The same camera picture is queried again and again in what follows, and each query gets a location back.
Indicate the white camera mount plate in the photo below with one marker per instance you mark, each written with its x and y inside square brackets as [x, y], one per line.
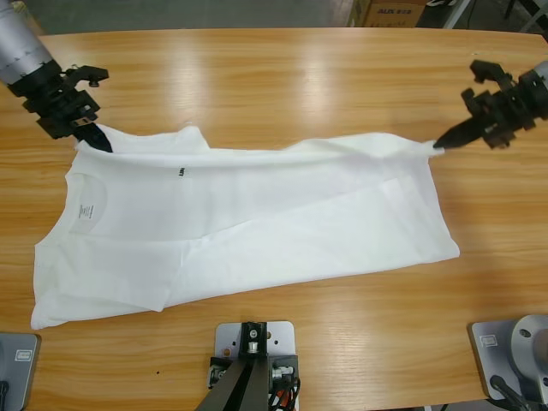
[282, 338]

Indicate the white t-shirt with black logo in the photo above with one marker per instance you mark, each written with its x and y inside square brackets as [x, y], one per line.
[257, 214]

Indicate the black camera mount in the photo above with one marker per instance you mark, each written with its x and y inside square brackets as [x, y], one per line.
[488, 70]
[90, 75]

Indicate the white table leg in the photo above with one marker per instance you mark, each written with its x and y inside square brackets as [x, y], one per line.
[531, 17]
[456, 15]

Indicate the black bracket with silver bolt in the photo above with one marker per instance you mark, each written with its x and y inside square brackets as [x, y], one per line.
[253, 334]

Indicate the cardboard box with blue print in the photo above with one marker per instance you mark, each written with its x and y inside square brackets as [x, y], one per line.
[394, 13]

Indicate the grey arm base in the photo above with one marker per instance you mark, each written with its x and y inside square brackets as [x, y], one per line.
[21, 372]
[488, 355]

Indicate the black clamp with bolt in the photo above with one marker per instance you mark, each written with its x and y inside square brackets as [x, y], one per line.
[220, 370]
[283, 370]

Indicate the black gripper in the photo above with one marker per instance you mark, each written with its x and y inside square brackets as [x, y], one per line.
[55, 107]
[501, 113]

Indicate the dark camera post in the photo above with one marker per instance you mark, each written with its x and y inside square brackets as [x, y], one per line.
[240, 385]

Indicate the white and black shoe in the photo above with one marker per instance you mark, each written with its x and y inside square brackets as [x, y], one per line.
[441, 2]

